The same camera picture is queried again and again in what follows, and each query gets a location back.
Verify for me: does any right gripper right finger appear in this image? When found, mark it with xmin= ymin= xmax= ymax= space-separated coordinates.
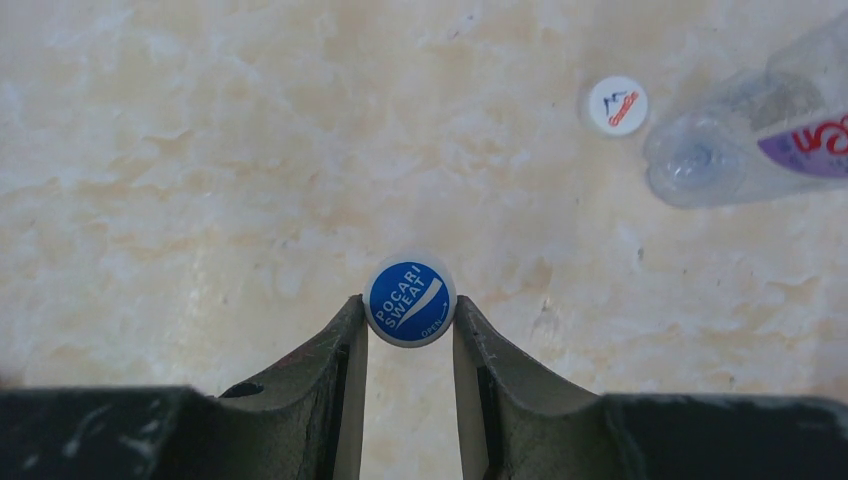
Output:
xmin=453 ymin=296 xmax=847 ymax=479

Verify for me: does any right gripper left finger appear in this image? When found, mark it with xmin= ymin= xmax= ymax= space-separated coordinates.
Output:
xmin=1 ymin=296 xmax=368 ymax=479

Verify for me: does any white Ganten bottle cap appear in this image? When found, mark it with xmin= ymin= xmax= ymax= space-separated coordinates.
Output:
xmin=582 ymin=75 xmax=650 ymax=137

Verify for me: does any blue Pocari Sweat cap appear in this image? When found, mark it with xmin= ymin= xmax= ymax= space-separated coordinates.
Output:
xmin=362 ymin=250 xmax=458 ymax=348

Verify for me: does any clear plastic bottle white cap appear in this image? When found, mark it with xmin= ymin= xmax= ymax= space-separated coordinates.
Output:
xmin=643 ymin=13 xmax=847 ymax=208

